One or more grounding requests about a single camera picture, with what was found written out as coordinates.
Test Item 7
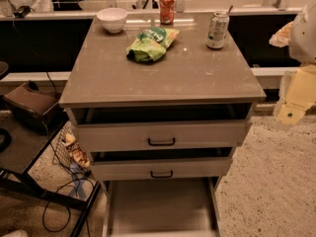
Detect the green rice chip bag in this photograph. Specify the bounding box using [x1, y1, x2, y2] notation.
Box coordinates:
[126, 27, 180, 62]

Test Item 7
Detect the black power adapter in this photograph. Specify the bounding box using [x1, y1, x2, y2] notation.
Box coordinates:
[14, 5, 31, 18]

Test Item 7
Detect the open bottom drawer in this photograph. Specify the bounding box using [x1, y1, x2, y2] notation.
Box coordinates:
[102, 178, 221, 237]

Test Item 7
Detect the black floor cable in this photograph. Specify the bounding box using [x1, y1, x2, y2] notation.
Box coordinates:
[41, 171, 97, 237]

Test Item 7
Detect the black side table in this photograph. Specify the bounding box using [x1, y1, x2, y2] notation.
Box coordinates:
[0, 113, 101, 237]

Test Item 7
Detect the orange soda can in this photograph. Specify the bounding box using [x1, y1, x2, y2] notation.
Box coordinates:
[159, 0, 175, 25]

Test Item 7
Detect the drawer with black handle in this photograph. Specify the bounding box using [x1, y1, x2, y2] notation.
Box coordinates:
[91, 157, 232, 181]
[73, 119, 251, 152]

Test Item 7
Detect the wire mesh basket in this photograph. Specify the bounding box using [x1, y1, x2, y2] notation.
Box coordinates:
[53, 122, 90, 173]

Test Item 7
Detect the snack bag in basket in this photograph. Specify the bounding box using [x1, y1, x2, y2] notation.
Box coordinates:
[65, 133, 90, 169]

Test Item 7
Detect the white green soda can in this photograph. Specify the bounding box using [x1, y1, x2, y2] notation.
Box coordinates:
[206, 11, 230, 49]

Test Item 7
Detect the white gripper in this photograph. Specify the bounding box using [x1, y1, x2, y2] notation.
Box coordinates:
[269, 0, 316, 125]

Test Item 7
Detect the grey drawer cabinet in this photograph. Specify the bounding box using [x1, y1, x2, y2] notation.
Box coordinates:
[58, 12, 267, 237]

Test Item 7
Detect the middle drawer with black handle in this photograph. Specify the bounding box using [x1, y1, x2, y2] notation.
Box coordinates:
[91, 157, 232, 181]

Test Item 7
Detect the top drawer with black handle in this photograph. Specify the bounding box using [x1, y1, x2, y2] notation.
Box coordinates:
[73, 119, 251, 152]

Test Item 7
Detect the white ceramic bowl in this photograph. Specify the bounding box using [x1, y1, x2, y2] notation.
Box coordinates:
[97, 8, 127, 33]

